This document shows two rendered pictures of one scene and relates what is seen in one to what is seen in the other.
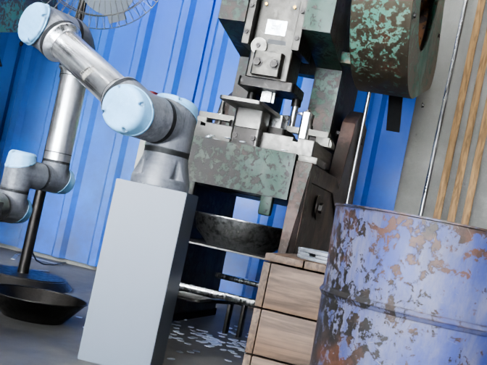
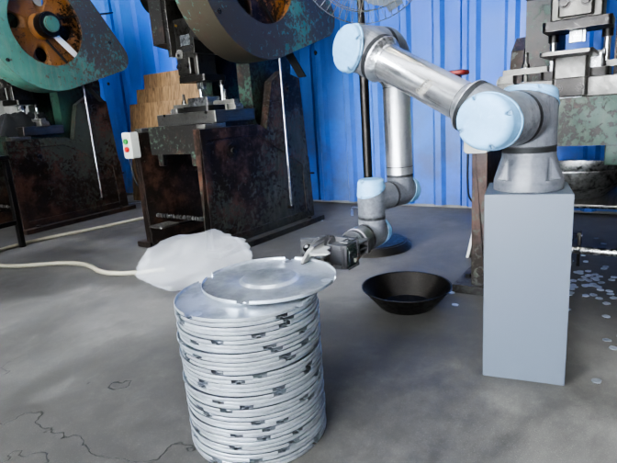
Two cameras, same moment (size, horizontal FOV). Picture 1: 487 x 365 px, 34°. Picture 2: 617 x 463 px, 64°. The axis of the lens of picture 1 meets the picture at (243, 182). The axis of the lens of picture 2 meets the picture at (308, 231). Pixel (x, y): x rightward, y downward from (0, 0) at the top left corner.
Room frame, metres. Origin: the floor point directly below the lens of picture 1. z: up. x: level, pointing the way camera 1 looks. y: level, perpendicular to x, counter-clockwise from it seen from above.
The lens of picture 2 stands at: (0.81, 0.37, 0.65)
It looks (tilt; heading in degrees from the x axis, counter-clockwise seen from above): 13 degrees down; 17
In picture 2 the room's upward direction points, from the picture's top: 4 degrees counter-clockwise
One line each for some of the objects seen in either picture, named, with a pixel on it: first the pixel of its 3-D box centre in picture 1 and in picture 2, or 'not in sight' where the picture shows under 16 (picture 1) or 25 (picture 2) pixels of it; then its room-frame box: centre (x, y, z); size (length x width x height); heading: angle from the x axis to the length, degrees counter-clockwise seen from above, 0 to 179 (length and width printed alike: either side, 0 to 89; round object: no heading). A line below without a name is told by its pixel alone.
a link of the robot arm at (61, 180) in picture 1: (68, 107); (398, 119); (2.26, 0.52, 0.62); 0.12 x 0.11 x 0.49; 57
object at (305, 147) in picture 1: (259, 145); (575, 87); (2.76, -0.03, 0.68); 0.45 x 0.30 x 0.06; 73
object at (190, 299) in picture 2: not in sight; (246, 292); (1.69, 0.78, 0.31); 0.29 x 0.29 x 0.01
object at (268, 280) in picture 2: not in sight; (269, 277); (1.76, 0.76, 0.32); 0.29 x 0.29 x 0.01
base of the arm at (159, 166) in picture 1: (163, 168); (528, 166); (2.06, 0.21, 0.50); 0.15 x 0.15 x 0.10
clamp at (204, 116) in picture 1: (218, 114); (522, 68); (2.81, 0.14, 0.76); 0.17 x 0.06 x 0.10; 73
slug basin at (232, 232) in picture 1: (240, 235); (570, 179); (2.76, -0.03, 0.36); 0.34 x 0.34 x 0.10
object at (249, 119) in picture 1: (247, 124); (569, 73); (2.59, 0.03, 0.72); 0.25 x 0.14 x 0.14; 163
